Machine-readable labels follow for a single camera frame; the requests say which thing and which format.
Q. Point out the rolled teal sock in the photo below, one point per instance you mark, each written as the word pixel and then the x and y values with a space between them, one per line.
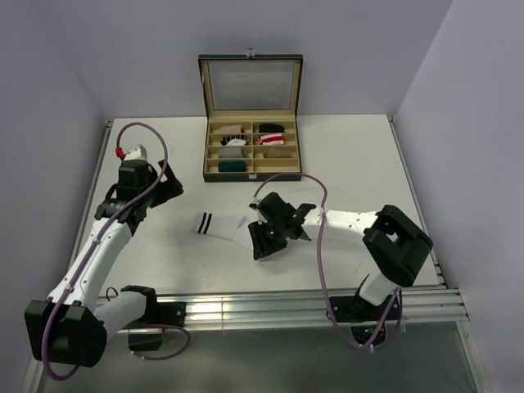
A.
pixel 231 166

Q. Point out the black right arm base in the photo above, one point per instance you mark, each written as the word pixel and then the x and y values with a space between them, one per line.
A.
pixel 364 317

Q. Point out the aluminium table frame rail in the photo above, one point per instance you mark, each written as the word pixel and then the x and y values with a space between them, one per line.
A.
pixel 304 309

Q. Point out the brown ribbed sock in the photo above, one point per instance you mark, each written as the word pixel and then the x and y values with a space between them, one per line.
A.
pixel 278 153

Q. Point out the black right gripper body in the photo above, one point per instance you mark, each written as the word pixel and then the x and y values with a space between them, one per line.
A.
pixel 268 235

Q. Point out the white sock black stripes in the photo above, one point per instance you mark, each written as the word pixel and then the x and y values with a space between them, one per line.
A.
pixel 229 227

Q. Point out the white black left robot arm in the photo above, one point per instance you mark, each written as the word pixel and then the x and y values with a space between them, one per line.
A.
pixel 68 327

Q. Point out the black compartment storage box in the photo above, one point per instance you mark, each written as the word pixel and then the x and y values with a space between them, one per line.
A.
pixel 241 92

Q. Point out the red white striped sock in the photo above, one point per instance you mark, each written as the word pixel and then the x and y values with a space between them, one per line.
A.
pixel 272 139

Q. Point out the rolled grey sock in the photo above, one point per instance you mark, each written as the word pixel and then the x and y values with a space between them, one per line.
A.
pixel 232 153

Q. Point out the rolled black white sock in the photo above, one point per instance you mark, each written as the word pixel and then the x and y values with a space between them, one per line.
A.
pixel 234 141

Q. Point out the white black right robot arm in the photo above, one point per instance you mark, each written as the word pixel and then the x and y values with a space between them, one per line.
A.
pixel 398 247

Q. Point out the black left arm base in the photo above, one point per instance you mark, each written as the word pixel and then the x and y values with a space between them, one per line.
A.
pixel 149 335

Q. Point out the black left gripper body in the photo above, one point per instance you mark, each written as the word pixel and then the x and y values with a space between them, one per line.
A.
pixel 168 189

